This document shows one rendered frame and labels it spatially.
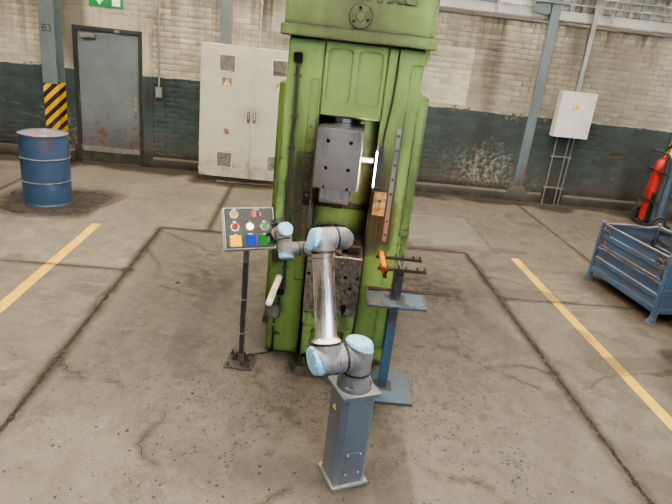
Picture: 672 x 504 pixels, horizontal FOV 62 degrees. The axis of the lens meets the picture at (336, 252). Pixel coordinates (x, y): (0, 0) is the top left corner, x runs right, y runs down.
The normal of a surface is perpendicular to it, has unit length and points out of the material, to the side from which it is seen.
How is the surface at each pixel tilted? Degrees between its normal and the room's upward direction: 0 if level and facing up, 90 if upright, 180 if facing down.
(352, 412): 90
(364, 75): 90
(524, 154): 90
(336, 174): 90
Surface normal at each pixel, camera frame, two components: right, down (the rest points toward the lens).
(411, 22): -0.06, 0.34
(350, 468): 0.38, 0.36
